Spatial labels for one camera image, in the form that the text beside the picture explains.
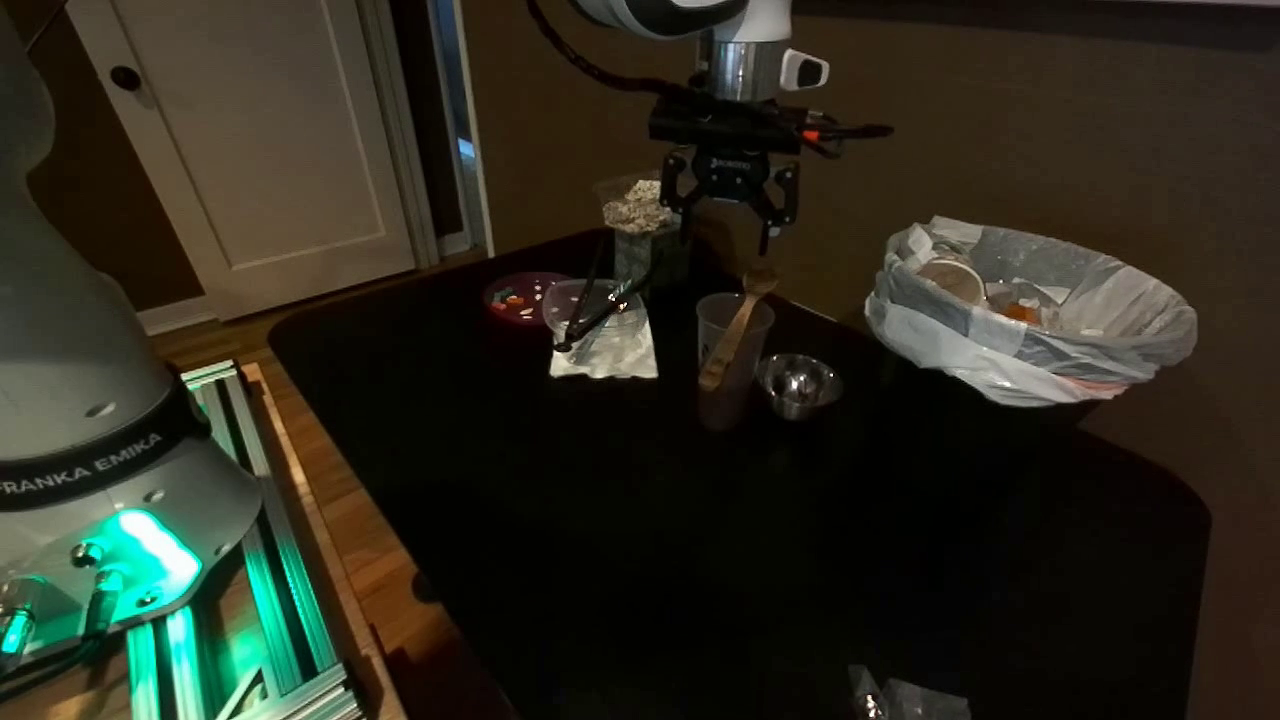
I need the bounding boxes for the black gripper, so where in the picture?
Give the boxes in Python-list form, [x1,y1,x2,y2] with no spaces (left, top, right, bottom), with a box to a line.
[655,140,810,262]

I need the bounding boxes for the wooden spoon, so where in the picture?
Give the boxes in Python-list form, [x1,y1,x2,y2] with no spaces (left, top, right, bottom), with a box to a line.
[696,196,779,437]

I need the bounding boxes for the clear box of popcorn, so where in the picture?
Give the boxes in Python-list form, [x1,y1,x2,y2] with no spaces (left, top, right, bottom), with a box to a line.
[593,173,688,286]

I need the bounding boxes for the clear plastic cup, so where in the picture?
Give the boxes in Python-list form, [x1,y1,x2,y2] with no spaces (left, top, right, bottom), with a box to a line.
[694,290,779,404]

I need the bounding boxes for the metal tongs with black tips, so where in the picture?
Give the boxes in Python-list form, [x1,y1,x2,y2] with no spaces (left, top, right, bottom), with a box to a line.
[553,258,671,355]

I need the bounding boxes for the white paper napkin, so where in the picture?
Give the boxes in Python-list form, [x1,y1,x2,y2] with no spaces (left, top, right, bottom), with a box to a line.
[550,293,662,383]

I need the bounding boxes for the red plate with candies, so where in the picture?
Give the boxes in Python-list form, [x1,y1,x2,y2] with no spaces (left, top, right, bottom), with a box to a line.
[480,267,573,332]

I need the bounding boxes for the trash bin with plastic bag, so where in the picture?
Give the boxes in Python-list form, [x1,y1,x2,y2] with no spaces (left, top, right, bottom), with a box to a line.
[862,214,1199,411]

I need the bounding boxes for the white door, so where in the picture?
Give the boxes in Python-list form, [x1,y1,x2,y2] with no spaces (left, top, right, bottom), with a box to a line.
[65,0,443,318]

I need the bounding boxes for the small shiny wrapper packet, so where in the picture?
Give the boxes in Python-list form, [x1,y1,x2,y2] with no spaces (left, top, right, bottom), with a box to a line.
[843,660,977,720]

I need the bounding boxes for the wooden board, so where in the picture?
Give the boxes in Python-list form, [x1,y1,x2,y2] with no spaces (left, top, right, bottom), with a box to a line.
[236,355,414,720]

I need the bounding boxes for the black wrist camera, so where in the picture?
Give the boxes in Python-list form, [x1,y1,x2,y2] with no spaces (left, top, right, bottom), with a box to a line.
[647,101,895,152]

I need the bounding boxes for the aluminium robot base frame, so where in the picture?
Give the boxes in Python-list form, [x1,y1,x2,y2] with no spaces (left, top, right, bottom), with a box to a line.
[0,355,364,720]

